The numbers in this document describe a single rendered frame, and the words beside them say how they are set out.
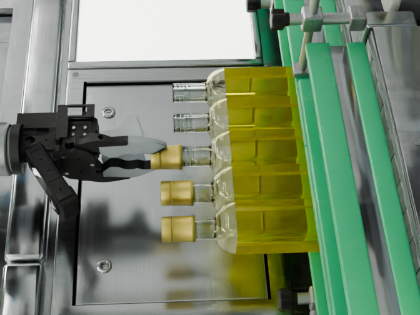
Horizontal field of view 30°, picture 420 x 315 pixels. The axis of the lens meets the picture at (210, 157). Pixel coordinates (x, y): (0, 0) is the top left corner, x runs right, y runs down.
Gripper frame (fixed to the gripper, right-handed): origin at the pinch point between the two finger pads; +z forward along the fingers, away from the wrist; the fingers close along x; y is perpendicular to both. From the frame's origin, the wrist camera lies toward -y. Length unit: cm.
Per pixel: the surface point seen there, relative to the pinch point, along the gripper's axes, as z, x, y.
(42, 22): -20.5, 12.4, 39.3
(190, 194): 4.4, -1.2, -6.8
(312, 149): 20.5, -6.4, -3.6
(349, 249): 21.3, -13.6, -22.5
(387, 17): 31.2, -15.7, 11.0
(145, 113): -2.0, 12.4, 17.9
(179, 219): 2.8, -1.7, -10.9
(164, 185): 0.9, -1.5, -5.5
